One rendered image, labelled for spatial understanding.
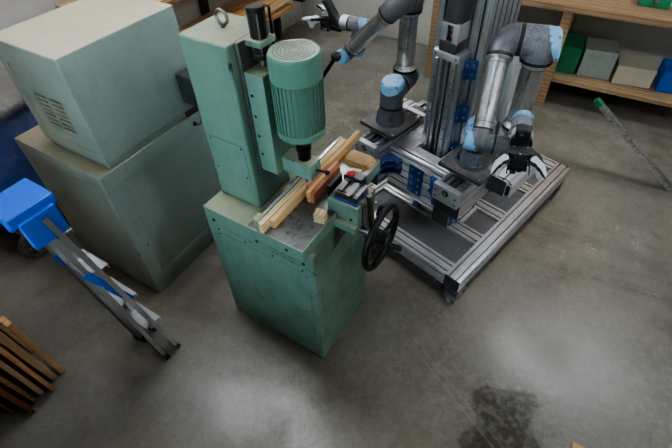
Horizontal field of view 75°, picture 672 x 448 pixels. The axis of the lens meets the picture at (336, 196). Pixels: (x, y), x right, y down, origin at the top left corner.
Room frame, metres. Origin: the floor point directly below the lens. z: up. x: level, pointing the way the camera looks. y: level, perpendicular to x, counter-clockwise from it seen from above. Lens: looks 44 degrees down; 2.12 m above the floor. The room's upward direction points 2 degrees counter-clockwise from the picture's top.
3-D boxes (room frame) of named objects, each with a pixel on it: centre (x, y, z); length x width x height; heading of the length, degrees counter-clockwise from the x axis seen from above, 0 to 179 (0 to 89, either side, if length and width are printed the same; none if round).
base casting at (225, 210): (1.39, 0.22, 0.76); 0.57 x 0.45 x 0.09; 57
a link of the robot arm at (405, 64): (2.04, -0.37, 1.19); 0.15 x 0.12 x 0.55; 147
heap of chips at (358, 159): (1.50, -0.11, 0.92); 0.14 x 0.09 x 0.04; 57
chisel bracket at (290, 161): (1.33, 0.13, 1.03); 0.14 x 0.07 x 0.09; 57
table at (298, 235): (1.28, 0.01, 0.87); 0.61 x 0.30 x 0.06; 147
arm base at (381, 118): (1.93, -0.30, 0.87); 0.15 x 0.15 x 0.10
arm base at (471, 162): (1.56, -0.64, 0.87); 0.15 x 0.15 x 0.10
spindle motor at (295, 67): (1.32, 0.11, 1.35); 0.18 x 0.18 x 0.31
